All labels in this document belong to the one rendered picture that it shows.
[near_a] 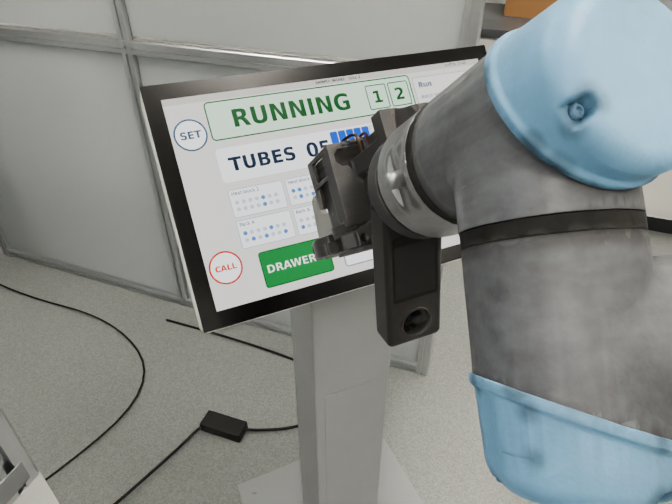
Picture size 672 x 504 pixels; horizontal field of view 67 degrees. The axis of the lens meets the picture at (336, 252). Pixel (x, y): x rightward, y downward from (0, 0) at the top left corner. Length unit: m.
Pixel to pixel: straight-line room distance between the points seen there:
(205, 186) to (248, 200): 0.05
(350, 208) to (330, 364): 0.59
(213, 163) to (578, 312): 0.53
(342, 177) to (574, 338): 0.22
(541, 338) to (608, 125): 0.08
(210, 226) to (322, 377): 0.41
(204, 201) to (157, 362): 1.39
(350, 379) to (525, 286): 0.80
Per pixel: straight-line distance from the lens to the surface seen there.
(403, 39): 1.33
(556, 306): 0.20
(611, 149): 0.19
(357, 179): 0.37
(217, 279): 0.63
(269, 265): 0.64
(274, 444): 1.68
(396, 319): 0.38
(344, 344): 0.90
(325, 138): 0.70
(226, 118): 0.68
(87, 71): 1.91
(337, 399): 1.00
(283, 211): 0.66
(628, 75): 0.20
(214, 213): 0.64
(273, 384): 1.83
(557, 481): 0.21
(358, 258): 0.68
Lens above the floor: 1.39
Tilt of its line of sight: 35 degrees down
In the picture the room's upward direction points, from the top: straight up
